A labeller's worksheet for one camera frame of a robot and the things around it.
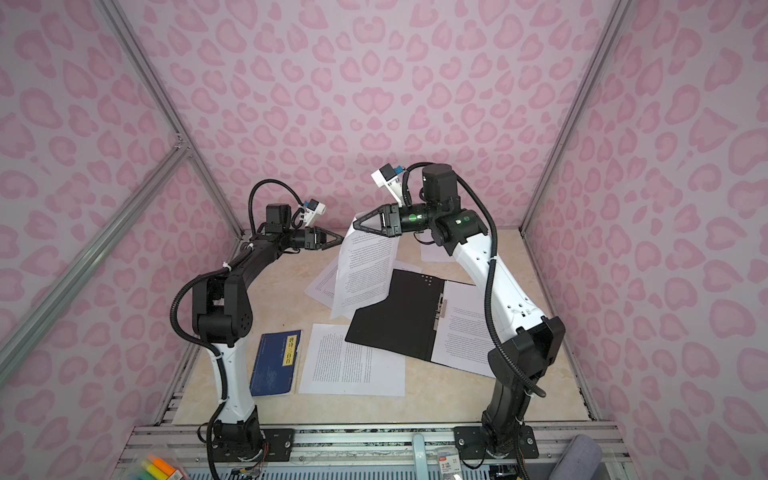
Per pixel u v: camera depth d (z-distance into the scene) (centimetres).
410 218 59
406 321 96
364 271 74
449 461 69
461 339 91
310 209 84
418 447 69
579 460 69
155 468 70
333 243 91
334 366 86
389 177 60
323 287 104
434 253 115
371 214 62
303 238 82
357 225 62
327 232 82
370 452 73
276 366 86
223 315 58
